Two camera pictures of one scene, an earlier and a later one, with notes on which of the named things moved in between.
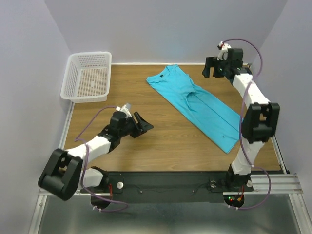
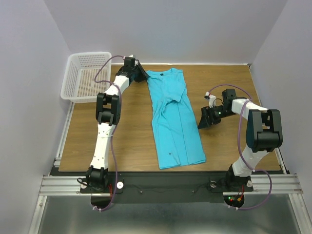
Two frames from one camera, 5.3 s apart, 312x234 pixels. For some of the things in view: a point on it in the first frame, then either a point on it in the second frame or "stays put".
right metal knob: (213, 184) stays put
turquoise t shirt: (218, 122) -> (177, 133)
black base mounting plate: (169, 187) stays put
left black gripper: (140, 127) -> (143, 75)
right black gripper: (212, 62) -> (205, 121)
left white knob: (120, 185) stays put
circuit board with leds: (236, 201) stays put
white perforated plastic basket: (87, 77) stays put
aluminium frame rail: (281, 184) stays put
